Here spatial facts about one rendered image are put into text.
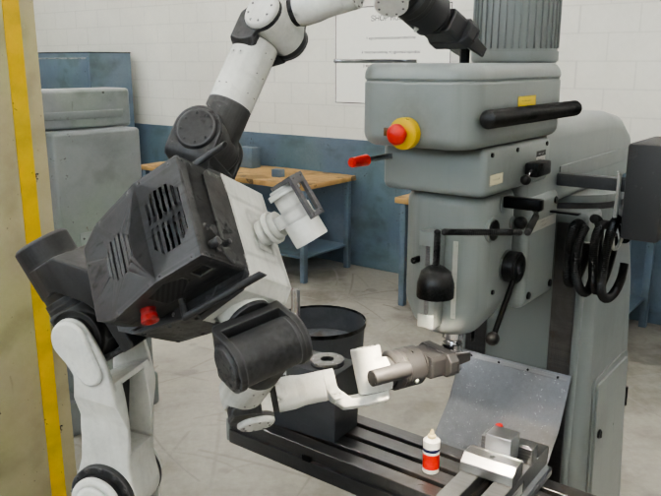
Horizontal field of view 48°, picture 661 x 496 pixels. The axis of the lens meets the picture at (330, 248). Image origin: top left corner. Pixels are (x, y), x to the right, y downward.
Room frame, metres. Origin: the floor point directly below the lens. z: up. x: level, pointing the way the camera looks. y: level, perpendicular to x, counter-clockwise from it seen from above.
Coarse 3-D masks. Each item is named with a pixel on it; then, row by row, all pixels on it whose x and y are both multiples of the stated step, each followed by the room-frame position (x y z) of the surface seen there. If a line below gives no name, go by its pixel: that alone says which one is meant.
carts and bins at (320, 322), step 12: (300, 312) 3.76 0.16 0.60; (312, 312) 3.78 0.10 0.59; (324, 312) 3.78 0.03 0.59; (336, 312) 3.76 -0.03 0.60; (348, 312) 3.73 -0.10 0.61; (312, 324) 3.77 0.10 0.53; (324, 324) 3.78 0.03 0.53; (336, 324) 3.76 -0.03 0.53; (348, 324) 3.72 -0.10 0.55; (360, 324) 3.64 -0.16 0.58; (312, 336) 3.65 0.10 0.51; (324, 336) 3.65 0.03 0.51; (336, 336) 3.34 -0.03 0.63; (348, 336) 3.37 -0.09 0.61; (360, 336) 3.45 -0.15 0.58; (324, 348) 3.33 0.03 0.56; (336, 348) 3.35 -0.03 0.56; (348, 348) 3.38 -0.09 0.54
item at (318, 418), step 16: (320, 352) 1.89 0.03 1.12; (304, 368) 1.79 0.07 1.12; (320, 368) 1.78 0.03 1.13; (336, 368) 1.78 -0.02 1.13; (352, 368) 1.81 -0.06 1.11; (336, 384) 1.74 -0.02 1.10; (352, 384) 1.81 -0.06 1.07; (288, 416) 1.81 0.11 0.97; (304, 416) 1.78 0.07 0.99; (320, 416) 1.76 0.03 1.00; (336, 416) 1.74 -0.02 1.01; (352, 416) 1.81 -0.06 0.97; (304, 432) 1.78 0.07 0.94; (320, 432) 1.76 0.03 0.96; (336, 432) 1.74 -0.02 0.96
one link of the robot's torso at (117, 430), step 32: (64, 320) 1.37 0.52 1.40; (64, 352) 1.36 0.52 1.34; (96, 352) 1.35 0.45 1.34; (128, 352) 1.50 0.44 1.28; (96, 384) 1.35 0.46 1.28; (128, 384) 1.46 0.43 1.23; (96, 416) 1.38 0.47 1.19; (128, 416) 1.37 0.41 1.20; (96, 448) 1.39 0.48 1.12; (128, 448) 1.37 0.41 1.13; (128, 480) 1.37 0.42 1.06; (160, 480) 1.47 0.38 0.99
